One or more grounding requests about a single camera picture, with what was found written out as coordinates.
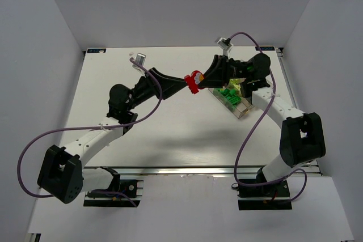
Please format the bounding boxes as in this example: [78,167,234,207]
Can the red flower lego block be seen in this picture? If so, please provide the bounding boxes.
[184,70,204,94]

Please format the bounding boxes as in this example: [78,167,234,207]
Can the green long lego brick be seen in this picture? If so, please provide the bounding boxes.
[213,88,241,110]

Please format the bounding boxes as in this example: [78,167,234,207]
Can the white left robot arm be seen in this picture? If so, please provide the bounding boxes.
[37,68,187,204]

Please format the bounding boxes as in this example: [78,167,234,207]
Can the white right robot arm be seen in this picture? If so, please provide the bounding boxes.
[198,53,326,186]

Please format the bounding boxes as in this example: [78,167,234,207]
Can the blue table label right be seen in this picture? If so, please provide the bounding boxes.
[255,46,275,51]

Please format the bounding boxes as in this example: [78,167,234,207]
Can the blue table label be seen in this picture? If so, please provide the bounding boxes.
[86,48,106,54]
[255,46,275,51]

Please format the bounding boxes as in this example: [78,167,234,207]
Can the clear compartment organizer tray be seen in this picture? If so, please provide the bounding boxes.
[208,77,277,120]

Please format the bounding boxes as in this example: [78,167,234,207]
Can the blue table label left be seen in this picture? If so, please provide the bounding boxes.
[86,48,106,54]

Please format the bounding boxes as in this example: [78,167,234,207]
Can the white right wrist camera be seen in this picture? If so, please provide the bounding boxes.
[216,37,233,57]

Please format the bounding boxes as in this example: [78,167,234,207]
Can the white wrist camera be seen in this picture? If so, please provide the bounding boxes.
[216,37,233,57]
[130,53,146,74]

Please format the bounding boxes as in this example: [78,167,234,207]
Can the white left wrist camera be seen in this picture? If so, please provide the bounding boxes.
[130,53,146,74]

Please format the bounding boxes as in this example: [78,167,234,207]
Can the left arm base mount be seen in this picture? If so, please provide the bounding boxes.
[82,167,143,208]

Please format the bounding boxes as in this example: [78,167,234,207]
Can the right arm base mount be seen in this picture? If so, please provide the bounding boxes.
[231,181,292,211]

